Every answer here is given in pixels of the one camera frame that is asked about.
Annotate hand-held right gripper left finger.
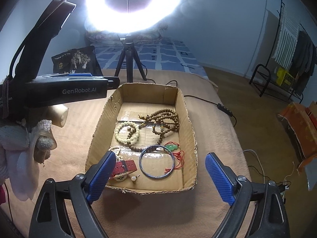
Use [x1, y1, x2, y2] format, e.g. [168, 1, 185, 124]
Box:
[29, 151, 117, 238]

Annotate white cable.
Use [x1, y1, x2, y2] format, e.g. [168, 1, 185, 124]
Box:
[243, 149, 295, 184]

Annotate black cable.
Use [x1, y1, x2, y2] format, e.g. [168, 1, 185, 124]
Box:
[146, 79, 237, 127]

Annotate person's left forearm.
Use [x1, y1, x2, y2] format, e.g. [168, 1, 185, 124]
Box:
[0, 119, 40, 201]

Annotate orange cardboard box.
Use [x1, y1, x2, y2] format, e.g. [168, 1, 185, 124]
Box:
[277, 101, 317, 191]

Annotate black metal rack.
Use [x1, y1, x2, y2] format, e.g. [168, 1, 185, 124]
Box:
[249, 64, 305, 103]

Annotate cream bead bracelet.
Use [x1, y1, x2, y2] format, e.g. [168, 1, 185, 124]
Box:
[114, 121, 140, 145]

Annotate folded patterned blanket pile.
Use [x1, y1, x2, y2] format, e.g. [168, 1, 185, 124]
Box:
[85, 25, 169, 46]

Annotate ring light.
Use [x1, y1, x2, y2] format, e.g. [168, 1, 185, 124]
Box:
[84, 0, 186, 34]

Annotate black printed bag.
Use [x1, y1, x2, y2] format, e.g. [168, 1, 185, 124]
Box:
[51, 46, 104, 78]

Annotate black tripod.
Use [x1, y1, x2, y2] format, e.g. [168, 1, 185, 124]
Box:
[114, 36, 147, 83]

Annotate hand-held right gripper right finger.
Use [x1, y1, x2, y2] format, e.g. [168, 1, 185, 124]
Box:
[205, 152, 290, 238]

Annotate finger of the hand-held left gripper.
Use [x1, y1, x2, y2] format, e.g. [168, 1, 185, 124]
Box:
[43, 72, 121, 90]

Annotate blue bangle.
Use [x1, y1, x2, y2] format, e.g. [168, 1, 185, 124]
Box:
[139, 146, 176, 179]

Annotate dark hanging clothes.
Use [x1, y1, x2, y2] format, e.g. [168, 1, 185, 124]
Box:
[291, 30, 317, 97]

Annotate red strap watch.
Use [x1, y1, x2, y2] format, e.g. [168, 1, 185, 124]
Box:
[109, 147, 138, 182]

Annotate yellow box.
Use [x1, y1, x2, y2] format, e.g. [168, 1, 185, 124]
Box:
[275, 67, 294, 86]

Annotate striped towel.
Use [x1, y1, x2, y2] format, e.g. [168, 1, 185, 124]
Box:
[272, 4, 301, 68]

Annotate person's left hand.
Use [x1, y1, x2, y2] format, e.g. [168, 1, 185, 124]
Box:
[32, 104, 69, 165]

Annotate jade pendant with red cord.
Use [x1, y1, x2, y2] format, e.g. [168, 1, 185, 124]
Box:
[165, 141, 186, 171]

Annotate brown bead necklace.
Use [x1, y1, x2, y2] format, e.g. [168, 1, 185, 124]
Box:
[126, 107, 179, 153]

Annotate blue checked bed sheet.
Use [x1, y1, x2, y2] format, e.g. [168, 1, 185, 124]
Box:
[95, 37, 207, 77]

